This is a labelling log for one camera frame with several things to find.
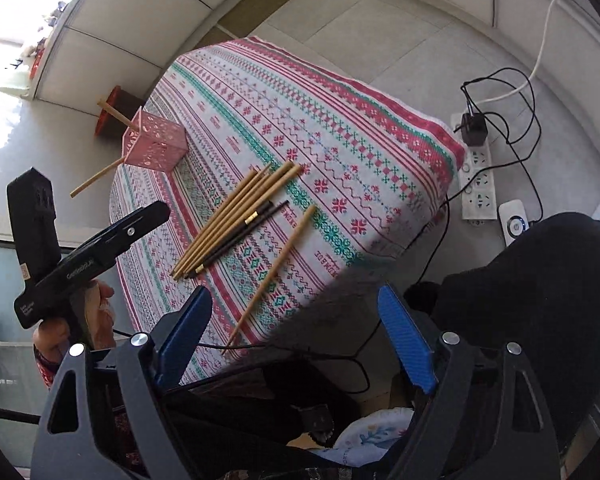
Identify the person's left hand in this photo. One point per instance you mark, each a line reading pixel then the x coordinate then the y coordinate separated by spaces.
pixel 102 315

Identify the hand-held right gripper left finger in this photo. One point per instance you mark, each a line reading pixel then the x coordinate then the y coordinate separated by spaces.
pixel 190 330

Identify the white round-button device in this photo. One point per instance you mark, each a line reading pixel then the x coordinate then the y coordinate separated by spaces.
pixel 512 210

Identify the white power strip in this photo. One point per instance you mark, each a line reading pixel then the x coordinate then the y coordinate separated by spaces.
pixel 480 195

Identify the dark trash bin red liner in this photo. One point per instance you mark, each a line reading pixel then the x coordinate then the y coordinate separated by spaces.
pixel 125 100

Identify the person's leg in black pants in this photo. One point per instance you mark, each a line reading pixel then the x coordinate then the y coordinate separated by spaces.
pixel 530 310

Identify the white blue floral cloth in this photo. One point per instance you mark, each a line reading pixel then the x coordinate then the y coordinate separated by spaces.
pixel 375 432

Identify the patterned red green tablecloth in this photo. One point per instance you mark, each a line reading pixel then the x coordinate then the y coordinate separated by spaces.
pixel 330 125

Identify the dark chopstick with gold band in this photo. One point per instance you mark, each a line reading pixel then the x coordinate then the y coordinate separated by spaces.
pixel 229 238

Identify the pink perforated utensil basket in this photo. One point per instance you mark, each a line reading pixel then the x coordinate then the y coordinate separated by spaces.
pixel 152 147

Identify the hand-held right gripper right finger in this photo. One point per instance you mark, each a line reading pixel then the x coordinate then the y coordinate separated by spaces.
pixel 405 345

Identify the black charger plug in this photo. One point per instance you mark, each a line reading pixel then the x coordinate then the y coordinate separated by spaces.
pixel 472 130

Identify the bamboo chopstick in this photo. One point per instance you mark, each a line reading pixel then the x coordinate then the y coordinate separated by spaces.
pixel 230 201
pixel 95 179
pixel 270 278
pixel 243 222
pixel 233 219
pixel 220 219
pixel 115 114

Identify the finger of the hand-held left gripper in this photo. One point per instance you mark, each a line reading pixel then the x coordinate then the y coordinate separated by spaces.
pixel 137 225

